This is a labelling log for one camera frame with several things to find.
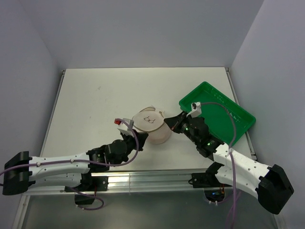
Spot aluminium mounting rail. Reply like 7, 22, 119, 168
35, 168, 260, 194

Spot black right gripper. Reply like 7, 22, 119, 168
164, 110, 200, 145

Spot round mesh laundry bag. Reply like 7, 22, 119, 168
132, 106, 171, 145

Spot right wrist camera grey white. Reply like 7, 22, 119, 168
187, 102, 202, 118

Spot green plastic tray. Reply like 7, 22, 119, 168
179, 82, 256, 145

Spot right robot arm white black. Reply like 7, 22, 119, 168
164, 112, 294, 215

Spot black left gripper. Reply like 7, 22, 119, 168
121, 128, 148, 156

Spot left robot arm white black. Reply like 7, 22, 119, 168
1, 133, 148, 196

